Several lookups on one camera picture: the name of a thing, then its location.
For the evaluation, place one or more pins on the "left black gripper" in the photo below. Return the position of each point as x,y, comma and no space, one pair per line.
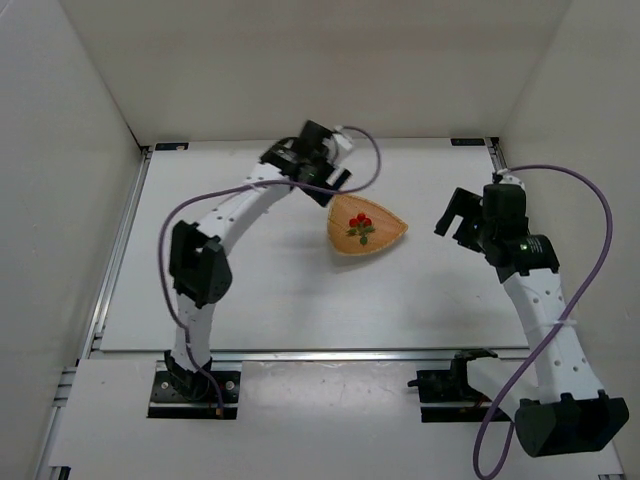
326,185

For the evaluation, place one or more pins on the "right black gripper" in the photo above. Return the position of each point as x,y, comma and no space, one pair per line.
465,226

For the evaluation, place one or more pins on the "fake cherry sprig with leaves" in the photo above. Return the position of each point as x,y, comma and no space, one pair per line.
360,229

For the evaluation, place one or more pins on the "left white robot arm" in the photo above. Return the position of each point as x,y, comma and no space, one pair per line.
199,272

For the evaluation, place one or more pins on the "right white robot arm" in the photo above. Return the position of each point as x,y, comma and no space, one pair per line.
566,410

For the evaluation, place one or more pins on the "woven triangular fruit basket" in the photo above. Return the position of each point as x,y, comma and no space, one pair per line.
389,228

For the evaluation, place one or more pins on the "right aluminium frame rail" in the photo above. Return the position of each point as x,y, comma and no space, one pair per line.
496,153

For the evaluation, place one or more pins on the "aluminium frame rail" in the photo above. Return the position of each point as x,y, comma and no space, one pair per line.
93,323
331,355
496,153

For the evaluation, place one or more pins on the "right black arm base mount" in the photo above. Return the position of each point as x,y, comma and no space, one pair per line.
445,394

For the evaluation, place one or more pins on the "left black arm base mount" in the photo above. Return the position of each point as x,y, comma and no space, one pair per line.
177,393

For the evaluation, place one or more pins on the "left aluminium frame rail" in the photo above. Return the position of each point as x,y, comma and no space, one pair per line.
93,323

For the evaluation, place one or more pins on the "front aluminium frame rail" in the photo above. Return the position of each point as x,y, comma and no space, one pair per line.
331,355

